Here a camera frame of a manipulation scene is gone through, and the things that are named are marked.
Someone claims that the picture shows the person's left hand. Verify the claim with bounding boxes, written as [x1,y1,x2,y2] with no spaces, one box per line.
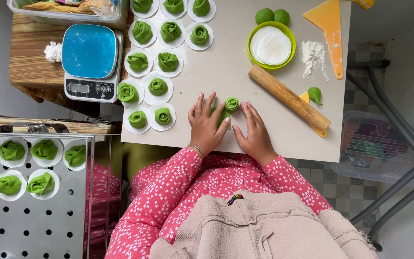
[188,92,231,158]

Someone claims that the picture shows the clear plastic container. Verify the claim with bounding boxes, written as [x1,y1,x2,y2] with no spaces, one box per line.
[7,0,128,26]

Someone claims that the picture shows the wooden board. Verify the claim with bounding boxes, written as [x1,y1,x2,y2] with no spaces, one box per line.
[0,116,118,134]

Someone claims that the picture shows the digital scale with blue top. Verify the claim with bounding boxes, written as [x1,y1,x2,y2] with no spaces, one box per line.
[61,24,124,104]

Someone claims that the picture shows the pile of white flour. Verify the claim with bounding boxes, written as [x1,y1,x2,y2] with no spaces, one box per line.
[301,40,329,80]

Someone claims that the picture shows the large orange plastic scraper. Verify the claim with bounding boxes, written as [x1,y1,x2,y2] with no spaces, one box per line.
[303,0,344,80]

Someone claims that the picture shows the thin wrist bracelet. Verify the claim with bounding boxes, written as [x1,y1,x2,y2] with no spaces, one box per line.
[188,143,205,158]

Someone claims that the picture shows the crumpled white tissue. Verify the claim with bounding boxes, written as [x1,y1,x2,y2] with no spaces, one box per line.
[43,41,63,63]

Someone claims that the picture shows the stack of white paper rounds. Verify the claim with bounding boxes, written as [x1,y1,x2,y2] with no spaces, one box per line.
[250,26,293,66]

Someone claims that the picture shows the orange plastic tool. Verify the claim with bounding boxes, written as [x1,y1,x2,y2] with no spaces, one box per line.
[349,0,374,10]

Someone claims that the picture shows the green plastic bowl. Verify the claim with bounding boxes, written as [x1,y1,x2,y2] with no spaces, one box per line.
[247,21,297,71]

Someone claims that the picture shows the half-rolled green dough strip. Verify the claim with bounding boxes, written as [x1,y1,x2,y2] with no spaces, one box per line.
[210,96,241,131]

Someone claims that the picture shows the small yellow plastic scraper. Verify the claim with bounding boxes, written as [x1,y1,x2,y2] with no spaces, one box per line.
[299,91,328,138]

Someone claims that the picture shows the clear plastic storage box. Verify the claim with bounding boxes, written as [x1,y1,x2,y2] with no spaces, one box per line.
[331,110,414,188]

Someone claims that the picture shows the wooden side table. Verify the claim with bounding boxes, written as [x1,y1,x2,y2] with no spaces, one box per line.
[9,12,136,117]

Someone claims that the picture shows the perforated steel steamer tray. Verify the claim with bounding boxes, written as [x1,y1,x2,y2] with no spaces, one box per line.
[0,132,123,259]

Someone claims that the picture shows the person's right hand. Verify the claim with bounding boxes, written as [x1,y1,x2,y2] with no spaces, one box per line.
[232,101,279,167]

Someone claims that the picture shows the small green dough scrap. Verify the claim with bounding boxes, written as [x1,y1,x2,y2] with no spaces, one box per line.
[308,87,323,106]

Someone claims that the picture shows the wooden rolling pin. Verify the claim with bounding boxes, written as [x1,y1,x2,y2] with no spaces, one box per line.
[248,64,331,131]

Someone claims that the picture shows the grey metal chair legs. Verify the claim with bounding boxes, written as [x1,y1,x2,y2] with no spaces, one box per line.
[346,59,414,252]

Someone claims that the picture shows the group of green dough roses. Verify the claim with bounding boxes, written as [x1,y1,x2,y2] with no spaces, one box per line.
[0,138,87,259]
[116,0,217,135]

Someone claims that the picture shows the pink star-print clothing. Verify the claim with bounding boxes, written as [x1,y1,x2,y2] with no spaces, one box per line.
[130,151,301,231]

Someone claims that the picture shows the steel handle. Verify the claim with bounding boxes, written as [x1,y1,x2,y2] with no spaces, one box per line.
[0,123,70,134]

